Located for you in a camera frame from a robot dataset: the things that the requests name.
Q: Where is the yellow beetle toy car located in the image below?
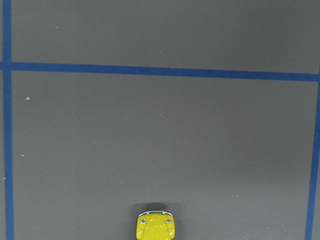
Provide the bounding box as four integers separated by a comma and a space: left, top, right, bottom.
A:
136, 210, 176, 240

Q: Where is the brown paper table mat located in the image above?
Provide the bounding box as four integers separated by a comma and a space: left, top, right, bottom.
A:
0, 0, 320, 240

